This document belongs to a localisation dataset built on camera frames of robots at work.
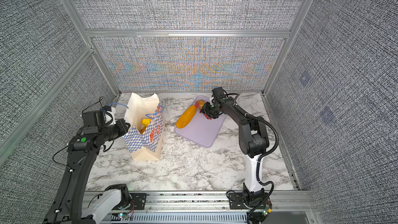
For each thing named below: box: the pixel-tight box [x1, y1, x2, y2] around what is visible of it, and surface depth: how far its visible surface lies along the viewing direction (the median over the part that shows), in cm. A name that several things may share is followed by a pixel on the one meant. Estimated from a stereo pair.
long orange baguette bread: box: [176, 100, 206, 129], surface depth 103 cm
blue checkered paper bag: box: [123, 92, 165, 161], surface depth 82 cm
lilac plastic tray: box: [174, 94, 227, 148], surface depth 99 cm
